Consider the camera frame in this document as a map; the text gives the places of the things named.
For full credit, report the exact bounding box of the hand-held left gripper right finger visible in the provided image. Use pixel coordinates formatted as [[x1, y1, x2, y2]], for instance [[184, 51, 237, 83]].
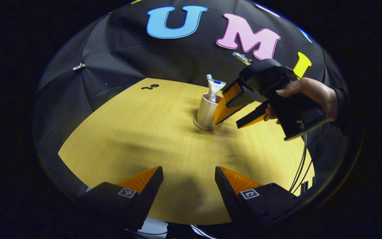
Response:
[[215, 166, 299, 230]]

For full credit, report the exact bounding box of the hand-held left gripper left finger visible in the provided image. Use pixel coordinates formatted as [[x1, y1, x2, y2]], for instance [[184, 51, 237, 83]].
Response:
[[77, 166, 164, 231]]

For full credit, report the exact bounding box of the white toothpaste tube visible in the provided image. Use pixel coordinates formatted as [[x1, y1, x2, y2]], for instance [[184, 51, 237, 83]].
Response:
[[208, 79, 226, 103]]

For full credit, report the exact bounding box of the beige cup with handle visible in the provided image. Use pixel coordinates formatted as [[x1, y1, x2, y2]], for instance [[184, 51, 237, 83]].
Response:
[[193, 93, 223, 131]]

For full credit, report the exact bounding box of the black backdrop cloth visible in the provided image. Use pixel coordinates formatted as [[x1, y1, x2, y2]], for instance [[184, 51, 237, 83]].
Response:
[[33, 0, 350, 199]]

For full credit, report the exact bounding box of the black cable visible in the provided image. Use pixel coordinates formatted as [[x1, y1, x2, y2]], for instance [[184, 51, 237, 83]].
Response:
[[289, 133, 308, 194], [297, 125, 321, 195]]

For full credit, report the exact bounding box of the dark bracket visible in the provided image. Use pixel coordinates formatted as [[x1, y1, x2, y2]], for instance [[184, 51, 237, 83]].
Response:
[[301, 176, 317, 195]]

